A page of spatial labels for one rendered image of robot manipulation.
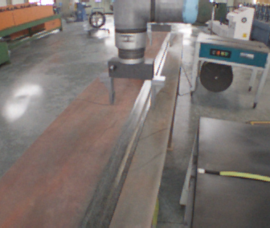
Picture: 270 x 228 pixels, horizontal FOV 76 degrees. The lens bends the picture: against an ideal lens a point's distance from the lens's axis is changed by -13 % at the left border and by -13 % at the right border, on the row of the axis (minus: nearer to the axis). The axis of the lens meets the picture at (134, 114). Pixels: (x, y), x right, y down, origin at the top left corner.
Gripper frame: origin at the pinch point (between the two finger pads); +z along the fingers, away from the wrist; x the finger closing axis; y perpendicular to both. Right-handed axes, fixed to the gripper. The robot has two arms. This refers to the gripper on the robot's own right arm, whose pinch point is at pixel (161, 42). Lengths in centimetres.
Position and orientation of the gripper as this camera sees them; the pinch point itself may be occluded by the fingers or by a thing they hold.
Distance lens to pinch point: 137.4
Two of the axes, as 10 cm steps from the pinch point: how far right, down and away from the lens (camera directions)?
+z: 0.2, 8.3, 5.5
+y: 2.3, -5.4, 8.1
